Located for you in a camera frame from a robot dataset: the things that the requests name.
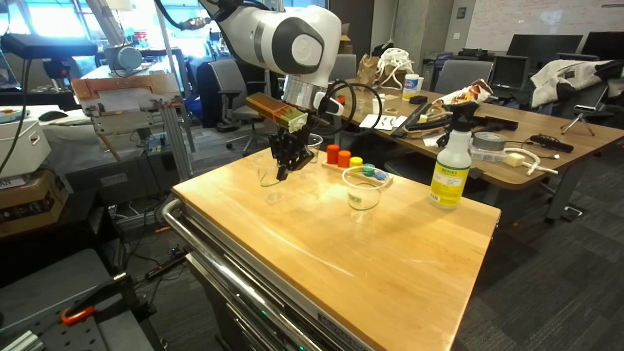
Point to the green cylinder block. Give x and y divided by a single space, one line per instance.
369 169

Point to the white cloth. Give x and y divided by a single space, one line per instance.
566 74

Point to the metal tool cart body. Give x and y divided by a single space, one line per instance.
259 323

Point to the snack bag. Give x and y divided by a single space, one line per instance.
464 93

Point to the wooden topped stand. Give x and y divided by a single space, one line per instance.
123 87

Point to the wooden office desk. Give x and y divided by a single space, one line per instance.
585 136

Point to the yellow cylinder block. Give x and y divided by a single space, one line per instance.
355 160

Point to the grey office chair with armrests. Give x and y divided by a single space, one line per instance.
226 84

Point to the blue cylinder block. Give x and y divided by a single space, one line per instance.
380 173

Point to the spray bottle yellow liquid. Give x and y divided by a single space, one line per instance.
451 175

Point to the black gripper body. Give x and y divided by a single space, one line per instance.
291 142

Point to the white paper sheet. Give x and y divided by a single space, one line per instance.
390 121

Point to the black computer mouse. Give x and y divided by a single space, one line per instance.
53 115

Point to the black wide monitor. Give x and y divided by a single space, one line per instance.
605 43
542 46

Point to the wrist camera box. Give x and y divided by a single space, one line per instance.
275 109

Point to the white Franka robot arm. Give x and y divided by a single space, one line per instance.
259 31

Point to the orange cylinder block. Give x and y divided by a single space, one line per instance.
343 158

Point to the grey padded office chair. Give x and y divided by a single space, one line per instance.
460 74

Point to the black remote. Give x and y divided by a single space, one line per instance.
550 142

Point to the white printer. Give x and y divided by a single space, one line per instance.
22 146

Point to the white paper cup blue print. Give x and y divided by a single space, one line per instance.
412 85

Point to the small black monitor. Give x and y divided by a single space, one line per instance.
509 70

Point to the grey round device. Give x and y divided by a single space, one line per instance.
123 58

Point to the light grey chair back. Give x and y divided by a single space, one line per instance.
345 66

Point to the cardboard box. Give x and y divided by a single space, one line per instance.
31 201

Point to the brown paper bag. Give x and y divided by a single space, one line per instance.
367 68

